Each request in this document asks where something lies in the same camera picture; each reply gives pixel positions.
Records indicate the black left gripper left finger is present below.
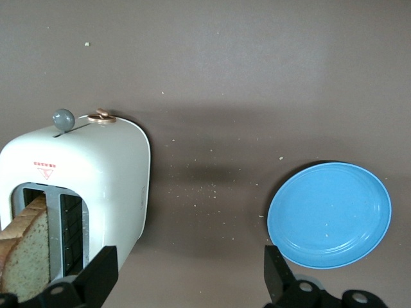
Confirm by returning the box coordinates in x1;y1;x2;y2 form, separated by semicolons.
0;245;119;308

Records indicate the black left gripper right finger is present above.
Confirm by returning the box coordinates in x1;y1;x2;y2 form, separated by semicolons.
263;244;386;308

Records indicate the brown bread slice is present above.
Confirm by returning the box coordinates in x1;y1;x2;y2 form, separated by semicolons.
0;195;51;302

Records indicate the blue plate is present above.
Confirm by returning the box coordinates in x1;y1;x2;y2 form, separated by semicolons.
267;161;393;270

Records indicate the cream white toaster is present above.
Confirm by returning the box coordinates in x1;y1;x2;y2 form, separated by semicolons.
0;108;152;286

